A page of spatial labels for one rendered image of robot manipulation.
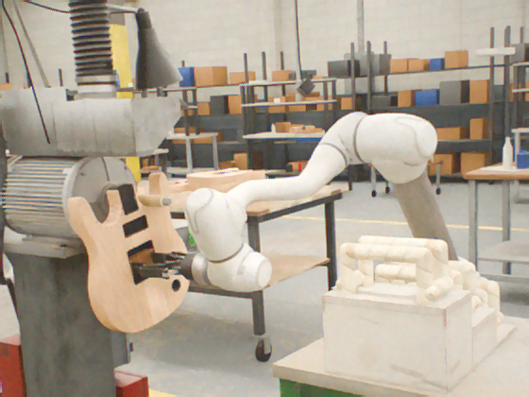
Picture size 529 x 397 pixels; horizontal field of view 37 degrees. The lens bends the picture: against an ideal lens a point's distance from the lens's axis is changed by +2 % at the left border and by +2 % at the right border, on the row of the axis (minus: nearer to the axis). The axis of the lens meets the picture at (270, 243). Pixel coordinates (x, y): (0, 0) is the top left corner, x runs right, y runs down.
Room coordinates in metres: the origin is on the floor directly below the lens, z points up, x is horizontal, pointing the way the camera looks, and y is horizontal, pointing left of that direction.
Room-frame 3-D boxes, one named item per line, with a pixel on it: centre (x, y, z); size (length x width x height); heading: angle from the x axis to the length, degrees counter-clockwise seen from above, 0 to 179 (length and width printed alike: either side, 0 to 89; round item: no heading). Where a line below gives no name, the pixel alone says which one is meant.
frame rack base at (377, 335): (1.59, -0.25, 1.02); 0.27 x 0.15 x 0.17; 57
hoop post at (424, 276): (1.50, -0.30, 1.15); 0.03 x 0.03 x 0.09
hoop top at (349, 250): (1.55, -0.23, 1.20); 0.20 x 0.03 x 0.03; 56
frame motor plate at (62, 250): (2.41, 0.66, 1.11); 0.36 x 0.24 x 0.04; 53
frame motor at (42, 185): (2.38, 0.61, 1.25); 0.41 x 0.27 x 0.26; 53
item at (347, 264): (1.59, -0.16, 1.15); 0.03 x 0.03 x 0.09
